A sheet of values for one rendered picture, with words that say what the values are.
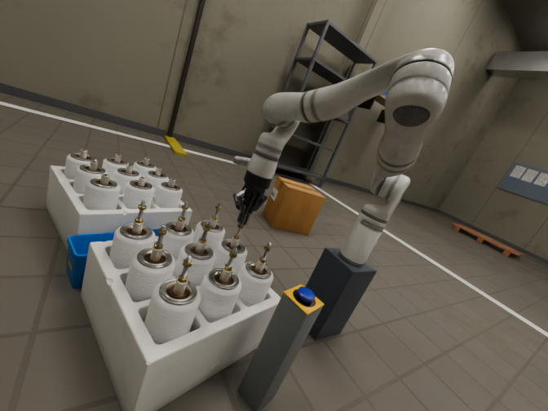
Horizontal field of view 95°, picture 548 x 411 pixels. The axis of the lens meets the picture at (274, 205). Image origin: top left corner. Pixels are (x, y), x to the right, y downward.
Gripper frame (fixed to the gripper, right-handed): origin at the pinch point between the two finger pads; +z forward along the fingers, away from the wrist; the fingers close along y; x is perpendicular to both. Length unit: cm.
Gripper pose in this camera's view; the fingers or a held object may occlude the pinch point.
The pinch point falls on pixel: (243, 218)
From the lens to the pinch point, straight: 74.4
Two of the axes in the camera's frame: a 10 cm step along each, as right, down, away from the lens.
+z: -3.6, 8.9, 2.9
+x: -7.3, -4.6, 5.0
